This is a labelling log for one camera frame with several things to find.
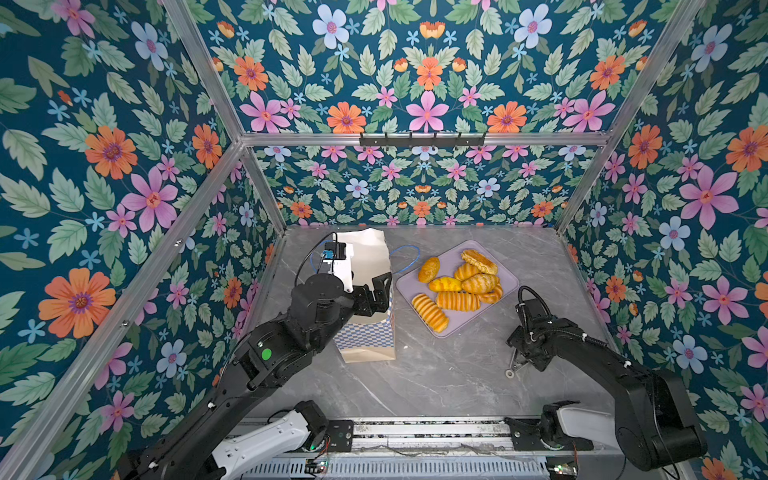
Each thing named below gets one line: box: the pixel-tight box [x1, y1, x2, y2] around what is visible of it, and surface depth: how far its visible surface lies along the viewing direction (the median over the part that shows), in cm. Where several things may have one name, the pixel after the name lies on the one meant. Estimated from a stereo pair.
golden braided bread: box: [460, 273, 498, 294], surface depth 97 cm
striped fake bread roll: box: [454, 262, 481, 281], surface depth 103 cm
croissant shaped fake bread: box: [480, 283, 504, 304], surface depth 100 cm
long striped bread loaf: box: [411, 293, 449, 333], surface depth 93 cm
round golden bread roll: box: [418, 257, 441, 284], surface depth 103 cm
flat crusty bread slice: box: [460, 249, 498, 275], surface depth 106 cm
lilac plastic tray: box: [441, 240, 519, 339], surface depth 97 cm
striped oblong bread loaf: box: [436, 291, 481, 312], surface depth 97 cm
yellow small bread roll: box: [428, 276, 462, 293], surface depth 101 cm
